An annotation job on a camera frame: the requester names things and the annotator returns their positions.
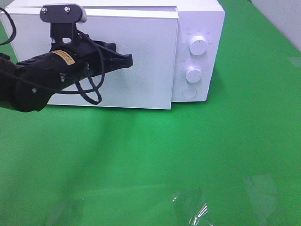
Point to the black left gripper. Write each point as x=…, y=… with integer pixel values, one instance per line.
x=90, y=54

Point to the white microwave door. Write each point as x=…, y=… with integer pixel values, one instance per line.
x=148, y=33

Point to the white microwave knob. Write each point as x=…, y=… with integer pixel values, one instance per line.
x=193, y=74
x=198, y=44

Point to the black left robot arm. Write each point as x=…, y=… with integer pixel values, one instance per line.
x=68, y=69

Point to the white microwave oven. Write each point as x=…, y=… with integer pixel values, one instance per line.
x=196, y=17

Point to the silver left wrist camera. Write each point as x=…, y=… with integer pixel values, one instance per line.
x=63, y=18

